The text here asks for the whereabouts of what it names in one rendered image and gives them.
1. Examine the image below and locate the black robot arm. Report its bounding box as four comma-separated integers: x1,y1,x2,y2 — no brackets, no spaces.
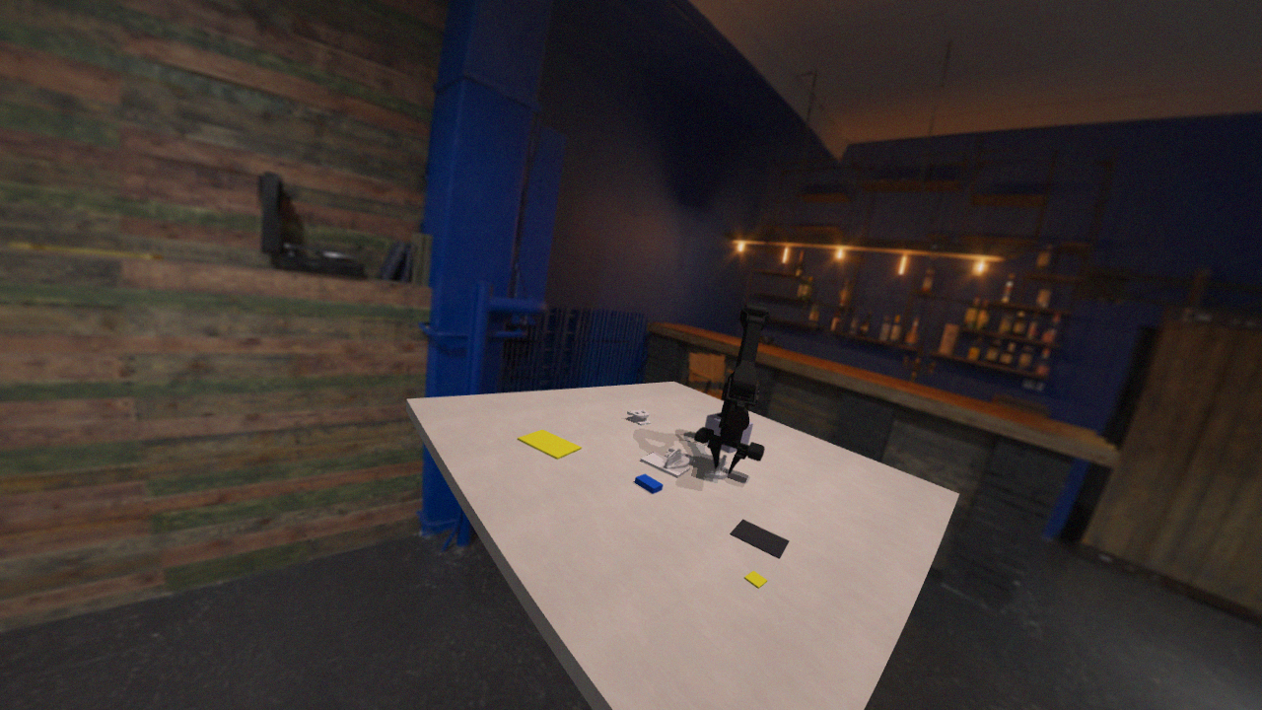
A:
717,301,770,433

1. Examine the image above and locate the blue rectangular block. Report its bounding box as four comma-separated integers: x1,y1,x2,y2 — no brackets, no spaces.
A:
635,473,663,494

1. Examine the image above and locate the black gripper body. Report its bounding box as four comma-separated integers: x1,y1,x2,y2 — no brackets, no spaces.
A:
694,417,765,462

